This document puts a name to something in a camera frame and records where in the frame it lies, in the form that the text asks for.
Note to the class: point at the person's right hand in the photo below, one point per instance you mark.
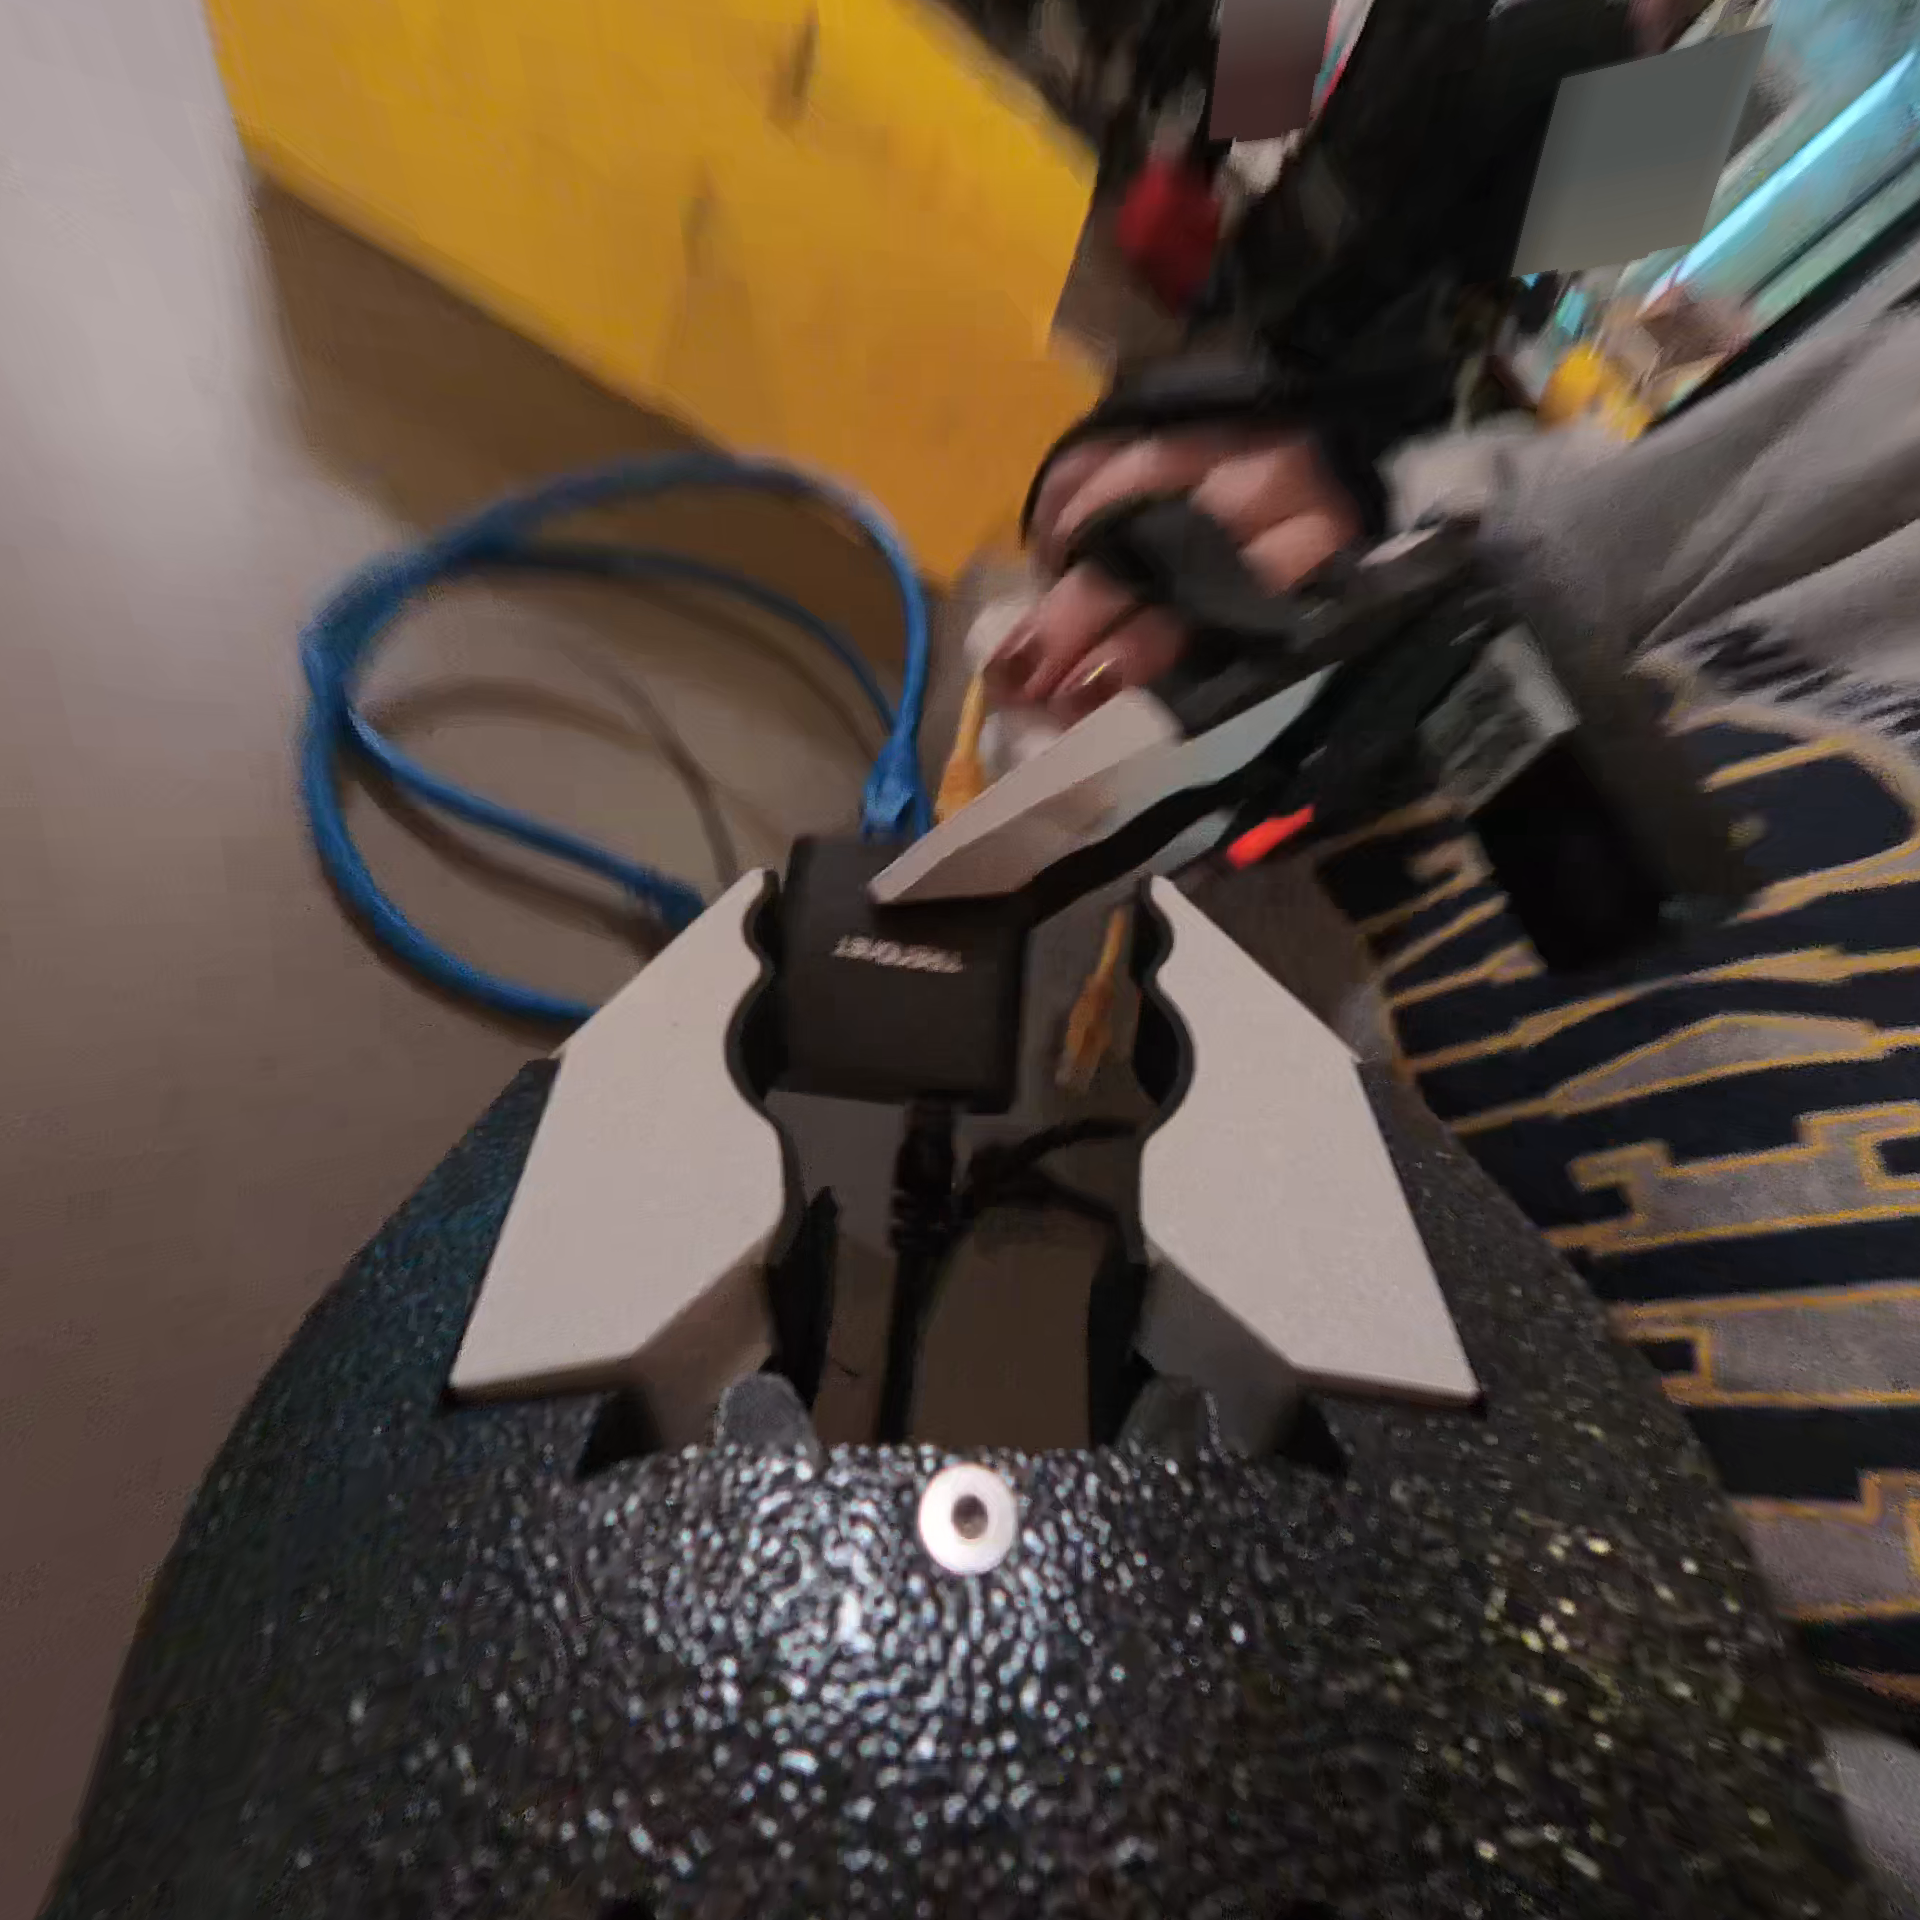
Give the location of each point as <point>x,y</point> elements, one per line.
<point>1261,524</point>

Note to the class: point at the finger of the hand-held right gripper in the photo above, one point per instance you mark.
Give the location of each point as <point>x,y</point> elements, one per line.
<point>1051,810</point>

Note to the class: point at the large yellow plastic bin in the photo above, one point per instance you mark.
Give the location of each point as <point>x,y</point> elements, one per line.
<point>676,195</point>

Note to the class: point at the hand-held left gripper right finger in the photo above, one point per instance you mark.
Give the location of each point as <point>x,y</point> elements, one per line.
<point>1291,1201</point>

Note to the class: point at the person's right forearm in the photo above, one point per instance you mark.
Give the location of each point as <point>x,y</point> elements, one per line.
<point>1725,450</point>

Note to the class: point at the black ethernet adapter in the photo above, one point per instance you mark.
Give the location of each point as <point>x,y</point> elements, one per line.
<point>902,1019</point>

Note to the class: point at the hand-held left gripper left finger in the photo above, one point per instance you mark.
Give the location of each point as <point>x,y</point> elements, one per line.
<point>630,1201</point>

